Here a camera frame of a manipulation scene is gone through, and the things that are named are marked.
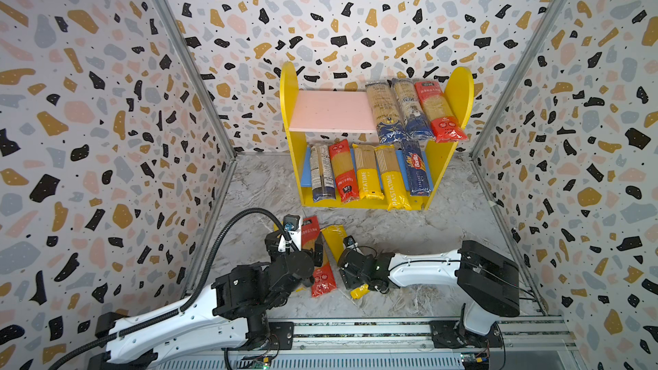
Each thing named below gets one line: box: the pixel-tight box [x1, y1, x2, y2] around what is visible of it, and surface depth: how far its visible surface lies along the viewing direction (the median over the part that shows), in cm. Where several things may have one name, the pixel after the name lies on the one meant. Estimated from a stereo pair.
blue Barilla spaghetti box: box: [402, 138, 432, 197], surface depth 94 cm
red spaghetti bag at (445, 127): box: [414, 80, 468, 144], surface depth 73 cm
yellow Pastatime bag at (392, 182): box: [374, 143, 413, 212], surface depth 93 cm
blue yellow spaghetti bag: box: [364, 81, 407, 145], surface depth 73 cm
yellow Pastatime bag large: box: [352, 143, 385, 200], surface depth 94 cm
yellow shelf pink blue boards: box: [279, 60, 475, 211], surface depth 92 cm
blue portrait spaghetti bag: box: [391, 78, 435, 140], surface depth 75 cm
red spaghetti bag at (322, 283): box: [300, 215, 337, 299], surface depth 83 cm
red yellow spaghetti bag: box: [329, 138, 359, 203], surface depth 94 cm
